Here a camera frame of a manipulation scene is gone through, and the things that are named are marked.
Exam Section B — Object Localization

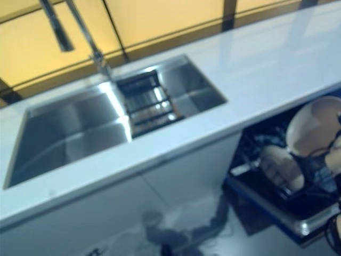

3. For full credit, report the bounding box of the dishwasher wire basket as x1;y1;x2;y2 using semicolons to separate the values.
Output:
231;125;341;203

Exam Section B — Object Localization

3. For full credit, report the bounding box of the stainless steel double sink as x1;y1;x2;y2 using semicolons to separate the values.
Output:
2;54;229;190

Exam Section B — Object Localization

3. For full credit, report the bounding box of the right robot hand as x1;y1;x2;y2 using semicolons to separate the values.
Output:
325;135;341;174

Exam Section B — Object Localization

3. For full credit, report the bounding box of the black dish drying rack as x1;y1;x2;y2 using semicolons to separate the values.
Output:
116;69;186;134

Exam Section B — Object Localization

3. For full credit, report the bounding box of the white cabinet door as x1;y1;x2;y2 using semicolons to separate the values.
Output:
0;173;171;256
141;132;242;222

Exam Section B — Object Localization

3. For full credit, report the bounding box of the chrome pull-down kitchen faucet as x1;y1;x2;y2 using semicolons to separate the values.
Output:
39;0;112;81

